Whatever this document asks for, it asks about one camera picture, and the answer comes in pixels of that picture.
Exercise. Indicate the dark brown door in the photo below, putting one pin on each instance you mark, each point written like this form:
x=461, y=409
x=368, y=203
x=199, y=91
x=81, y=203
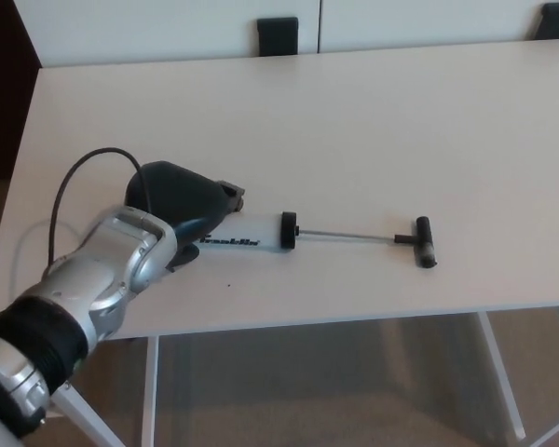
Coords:
x=4, y=84

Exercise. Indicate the white cabinet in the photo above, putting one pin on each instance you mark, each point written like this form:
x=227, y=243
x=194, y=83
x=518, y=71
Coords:
x=167, y=28

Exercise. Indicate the white desk leg frame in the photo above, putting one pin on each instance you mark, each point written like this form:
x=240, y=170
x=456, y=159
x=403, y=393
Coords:
x=503, y=372
x=98, y=419

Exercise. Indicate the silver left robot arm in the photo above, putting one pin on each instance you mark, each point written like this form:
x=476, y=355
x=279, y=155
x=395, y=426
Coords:
x=98, y=265

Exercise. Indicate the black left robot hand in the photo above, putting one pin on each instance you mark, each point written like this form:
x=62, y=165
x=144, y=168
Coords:
x=177, y=193

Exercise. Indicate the white Franklin air pump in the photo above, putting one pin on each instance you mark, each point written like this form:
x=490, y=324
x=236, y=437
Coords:
x=261, y=228

